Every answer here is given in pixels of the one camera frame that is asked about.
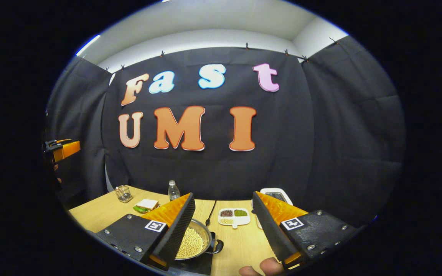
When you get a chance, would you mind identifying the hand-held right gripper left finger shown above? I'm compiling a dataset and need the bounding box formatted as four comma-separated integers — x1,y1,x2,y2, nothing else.
96,192,196,271

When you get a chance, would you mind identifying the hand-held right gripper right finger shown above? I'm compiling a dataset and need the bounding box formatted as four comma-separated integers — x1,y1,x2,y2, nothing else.
252,191,360,269

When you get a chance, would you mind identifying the pile of yellow soybeans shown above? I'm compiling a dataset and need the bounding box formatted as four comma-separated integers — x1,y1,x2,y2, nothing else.
175,227,205,258

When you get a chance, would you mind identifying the steel pot with black handles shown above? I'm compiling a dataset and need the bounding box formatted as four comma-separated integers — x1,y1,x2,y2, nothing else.
174,218,224,261

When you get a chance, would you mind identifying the black induction cooktop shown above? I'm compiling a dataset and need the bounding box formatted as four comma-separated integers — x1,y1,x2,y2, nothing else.
167,232,216,276

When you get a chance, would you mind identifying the white divided dish of beans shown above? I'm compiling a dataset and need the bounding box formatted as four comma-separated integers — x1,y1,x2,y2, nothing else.
218,208,251,229

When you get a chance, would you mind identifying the clear plastic water bottle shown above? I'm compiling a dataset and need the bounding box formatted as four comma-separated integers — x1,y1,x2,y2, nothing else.
168,180,181,202

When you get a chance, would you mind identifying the sandwich with lettuce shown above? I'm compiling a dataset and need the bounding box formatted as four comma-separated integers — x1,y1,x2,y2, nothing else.
133,199,160,214

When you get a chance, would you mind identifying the white rectangular container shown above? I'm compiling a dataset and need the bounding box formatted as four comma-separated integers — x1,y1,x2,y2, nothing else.
252,188,294,230

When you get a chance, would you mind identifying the row of black cloth clips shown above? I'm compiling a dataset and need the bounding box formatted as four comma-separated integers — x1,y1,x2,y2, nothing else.
104,37,338,73

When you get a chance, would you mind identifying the black power cable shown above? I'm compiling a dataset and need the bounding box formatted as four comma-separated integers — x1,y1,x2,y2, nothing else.
206,200,217,227

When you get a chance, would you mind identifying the metal wire utensil holder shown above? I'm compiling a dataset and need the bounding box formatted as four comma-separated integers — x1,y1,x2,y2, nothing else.
115,185,132,203

